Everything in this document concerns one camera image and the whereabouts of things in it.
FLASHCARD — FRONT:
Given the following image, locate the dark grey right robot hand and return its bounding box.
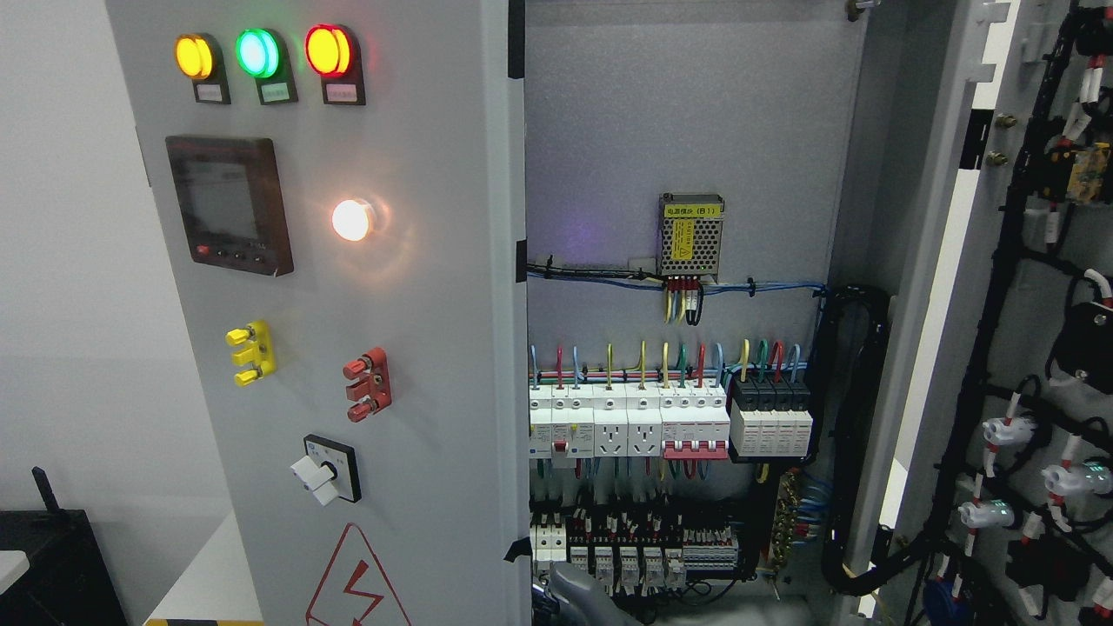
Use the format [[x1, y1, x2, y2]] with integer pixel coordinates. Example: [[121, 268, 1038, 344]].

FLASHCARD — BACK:
[[531, 563, 639, 625]]

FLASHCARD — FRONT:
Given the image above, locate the grey cabinet door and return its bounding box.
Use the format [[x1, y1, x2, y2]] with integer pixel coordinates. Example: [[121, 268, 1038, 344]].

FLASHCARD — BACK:
[[106, 1, 531, 625], [816, 1, 1110, 625]]

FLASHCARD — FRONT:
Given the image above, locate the lower relay terminal row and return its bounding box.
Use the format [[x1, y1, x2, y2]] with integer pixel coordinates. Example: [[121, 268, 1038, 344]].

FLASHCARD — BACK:
[[530, 491, 740, 601]]

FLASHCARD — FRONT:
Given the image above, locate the red electric hazard warning sticker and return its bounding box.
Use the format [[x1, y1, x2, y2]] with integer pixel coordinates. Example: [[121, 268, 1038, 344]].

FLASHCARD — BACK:
[[305, 524, 412, 625]]

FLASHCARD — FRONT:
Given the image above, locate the white socket breaker row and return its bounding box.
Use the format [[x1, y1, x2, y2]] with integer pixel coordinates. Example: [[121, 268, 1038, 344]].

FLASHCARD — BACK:
[[525, 380, 729, 469]]

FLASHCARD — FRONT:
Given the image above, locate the black white surge protector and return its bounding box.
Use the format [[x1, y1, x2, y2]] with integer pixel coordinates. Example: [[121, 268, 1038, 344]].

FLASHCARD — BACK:
[[729, 376, 814, 466]]

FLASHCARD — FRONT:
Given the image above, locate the metal mesh power supply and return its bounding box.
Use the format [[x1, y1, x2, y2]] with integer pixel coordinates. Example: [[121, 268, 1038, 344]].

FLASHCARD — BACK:
[[657, 193, 725, 277]]

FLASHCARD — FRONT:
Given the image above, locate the white glowing indicator lamp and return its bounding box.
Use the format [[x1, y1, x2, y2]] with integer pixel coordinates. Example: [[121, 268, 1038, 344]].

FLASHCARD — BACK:
[[331, 198, 377, 242]]

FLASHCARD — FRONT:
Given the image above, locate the grey cabinet body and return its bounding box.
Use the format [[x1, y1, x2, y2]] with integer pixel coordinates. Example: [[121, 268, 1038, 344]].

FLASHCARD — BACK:
[[509, 0, 983, 626]]

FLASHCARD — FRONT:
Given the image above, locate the black box with antenna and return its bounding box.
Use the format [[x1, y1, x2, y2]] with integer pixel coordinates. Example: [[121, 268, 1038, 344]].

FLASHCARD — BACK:
[[1, 467, 127, 625]]

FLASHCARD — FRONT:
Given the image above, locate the black digital power meter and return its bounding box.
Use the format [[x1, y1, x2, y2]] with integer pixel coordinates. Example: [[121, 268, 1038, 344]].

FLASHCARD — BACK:
[[164, 135, 294, 275]]

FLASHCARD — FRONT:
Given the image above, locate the red indicator lamp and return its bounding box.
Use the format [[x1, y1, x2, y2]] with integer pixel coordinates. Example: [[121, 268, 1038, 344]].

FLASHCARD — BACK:
[[303, 23, 357, 78]]

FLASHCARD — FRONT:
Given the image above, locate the green indicator lamp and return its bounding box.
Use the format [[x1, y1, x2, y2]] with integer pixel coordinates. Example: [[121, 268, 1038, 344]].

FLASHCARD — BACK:
[[236, 28, 280, 79]]

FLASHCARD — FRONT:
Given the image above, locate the yellow indicator lamp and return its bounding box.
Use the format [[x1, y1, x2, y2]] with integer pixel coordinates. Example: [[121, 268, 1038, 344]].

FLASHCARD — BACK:
[[174, 33, 217, 82]]

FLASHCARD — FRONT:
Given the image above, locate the white rotary selector switch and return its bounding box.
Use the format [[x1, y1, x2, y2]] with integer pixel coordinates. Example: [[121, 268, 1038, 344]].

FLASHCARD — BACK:
[[290, 433, 362, 507]]

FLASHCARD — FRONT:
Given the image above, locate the red terminal post block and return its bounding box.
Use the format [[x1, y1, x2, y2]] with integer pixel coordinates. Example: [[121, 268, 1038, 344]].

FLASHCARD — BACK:
[[343, 346, 392, 423]]

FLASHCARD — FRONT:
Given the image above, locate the yellow terminal post block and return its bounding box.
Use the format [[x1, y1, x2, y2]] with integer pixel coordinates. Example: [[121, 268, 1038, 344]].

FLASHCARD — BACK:
[[225, 317, 276, 387]]

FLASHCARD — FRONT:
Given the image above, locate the black right cable harness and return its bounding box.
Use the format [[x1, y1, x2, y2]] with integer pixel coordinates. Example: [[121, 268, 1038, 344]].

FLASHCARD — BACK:
[[812, 285, 949, 597]]

